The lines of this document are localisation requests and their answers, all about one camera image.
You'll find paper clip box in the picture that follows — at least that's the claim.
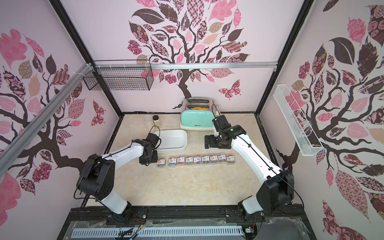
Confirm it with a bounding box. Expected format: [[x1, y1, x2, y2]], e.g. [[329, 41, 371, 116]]
[[218, 153, 227, 164], [226, 154, 236, 165], [193, 155, 202, 166], [185, 156, 194, 166], [157, 158, 166, 168], [168, 157, 177, 168], [201, 155, 210, 165], [177, 156, 186, 166], [210, 154, 219, 165]]

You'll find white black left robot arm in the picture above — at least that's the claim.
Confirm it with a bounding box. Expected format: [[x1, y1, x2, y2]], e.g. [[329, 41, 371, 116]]
[[76, 133, 162, 224]]

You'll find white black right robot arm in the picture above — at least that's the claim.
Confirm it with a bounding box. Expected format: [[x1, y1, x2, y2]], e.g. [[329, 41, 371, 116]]
[[205, 115, 296, 219]]

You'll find white plastic storage box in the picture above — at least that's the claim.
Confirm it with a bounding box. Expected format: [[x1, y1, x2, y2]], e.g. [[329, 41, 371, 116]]
[[154, 130, 188, 152]]

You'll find clear plastic jar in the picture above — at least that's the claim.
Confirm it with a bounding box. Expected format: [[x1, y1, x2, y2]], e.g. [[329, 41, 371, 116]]
[[144, 115, 154, 130]]

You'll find mint green toaster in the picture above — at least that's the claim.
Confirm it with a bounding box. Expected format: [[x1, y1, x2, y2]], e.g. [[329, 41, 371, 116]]
[[180, 97, 219, 131]]

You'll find black-lidded spice jar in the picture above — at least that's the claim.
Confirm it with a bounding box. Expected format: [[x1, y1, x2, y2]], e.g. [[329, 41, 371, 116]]
[[153, 115, 162, 128]]

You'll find white wire wall basket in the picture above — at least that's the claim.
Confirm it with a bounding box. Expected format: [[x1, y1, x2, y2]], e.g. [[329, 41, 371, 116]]
[[273, 85, 324, 156]]

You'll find black wire wall basket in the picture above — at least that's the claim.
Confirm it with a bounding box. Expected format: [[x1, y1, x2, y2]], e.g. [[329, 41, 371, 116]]
[[83, 59, 154, 91]]

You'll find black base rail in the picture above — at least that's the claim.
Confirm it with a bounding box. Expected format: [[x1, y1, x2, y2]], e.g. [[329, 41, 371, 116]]
[[58, 205, 316, 240]]

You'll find white slotted cable duct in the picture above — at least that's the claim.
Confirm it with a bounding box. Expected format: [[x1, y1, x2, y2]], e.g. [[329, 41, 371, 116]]
[[69, 226, 244, 240]]

